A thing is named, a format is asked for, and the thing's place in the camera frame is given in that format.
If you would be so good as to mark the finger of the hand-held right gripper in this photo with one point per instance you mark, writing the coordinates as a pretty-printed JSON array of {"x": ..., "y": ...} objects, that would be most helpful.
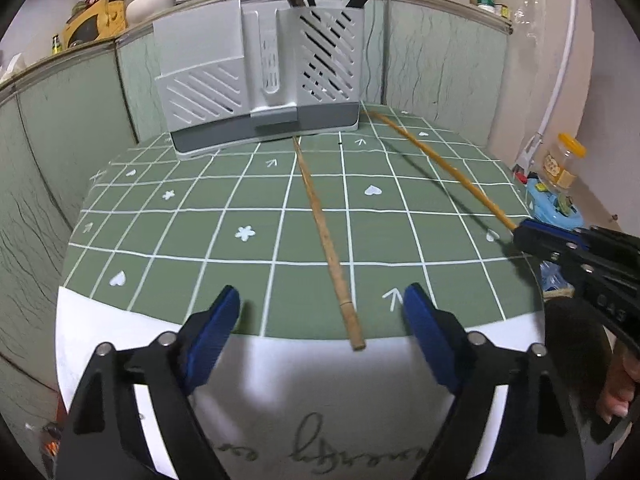
[
  {"x": 542, "y": 247},
  {"x": 555, "y": 230}
]

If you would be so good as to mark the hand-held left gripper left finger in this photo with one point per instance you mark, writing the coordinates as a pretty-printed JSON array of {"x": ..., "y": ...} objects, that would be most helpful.
[{"x": 215, "y": 332}]

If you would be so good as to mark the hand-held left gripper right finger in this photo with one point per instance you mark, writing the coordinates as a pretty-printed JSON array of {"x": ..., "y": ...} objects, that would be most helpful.
[{"x": 425, "y": 332}]

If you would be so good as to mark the white plastic utensil holder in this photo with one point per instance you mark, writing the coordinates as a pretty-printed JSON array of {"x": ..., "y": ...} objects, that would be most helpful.
[{"x": 210, "y": 90}]

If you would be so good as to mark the person's right hand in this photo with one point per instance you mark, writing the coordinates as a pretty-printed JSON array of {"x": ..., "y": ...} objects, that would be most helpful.
[{"x": 617, "y": 390}]

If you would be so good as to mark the blue plastic container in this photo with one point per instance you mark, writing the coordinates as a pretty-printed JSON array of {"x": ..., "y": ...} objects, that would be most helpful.
[{"x": 557, "y": 210}]

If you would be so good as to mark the glass jar with yellow lid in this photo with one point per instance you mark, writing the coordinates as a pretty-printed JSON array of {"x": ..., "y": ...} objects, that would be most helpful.
[{"x": 562, "y": 165}]

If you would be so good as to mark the green checked tablecloth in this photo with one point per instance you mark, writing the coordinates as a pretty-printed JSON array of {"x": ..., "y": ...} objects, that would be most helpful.
[{"x": 200, "y": 220}]

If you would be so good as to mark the white pipe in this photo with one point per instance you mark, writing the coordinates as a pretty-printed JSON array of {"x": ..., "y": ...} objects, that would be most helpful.
[{"x": 565, "y": 50}]

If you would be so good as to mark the green wavy-line cabinet door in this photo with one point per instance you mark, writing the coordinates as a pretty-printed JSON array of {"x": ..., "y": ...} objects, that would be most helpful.
[
  {"x": 25, "y": 210},
  {"x": 85, "y": 110},
  {"x": 374, "y": 50},
  {"x": 445, "y": 70},
  {"x": 140, "y": 75}
]

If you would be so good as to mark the small glass jar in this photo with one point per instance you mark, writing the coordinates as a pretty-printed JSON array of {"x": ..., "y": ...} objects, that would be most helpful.
[{"x": 502, "y": 11}]

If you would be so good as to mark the green glass bottle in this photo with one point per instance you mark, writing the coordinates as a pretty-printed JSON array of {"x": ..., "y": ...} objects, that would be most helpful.
[{"x": 56, "y": 45}]

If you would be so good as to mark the yellow box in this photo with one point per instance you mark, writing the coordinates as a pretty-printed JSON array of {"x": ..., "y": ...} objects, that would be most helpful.
[{"x": 92, "y": 22}]

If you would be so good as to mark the stack of white bowls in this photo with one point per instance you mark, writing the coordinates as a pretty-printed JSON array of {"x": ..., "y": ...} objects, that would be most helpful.
[{"x": 147, "y": 2}]

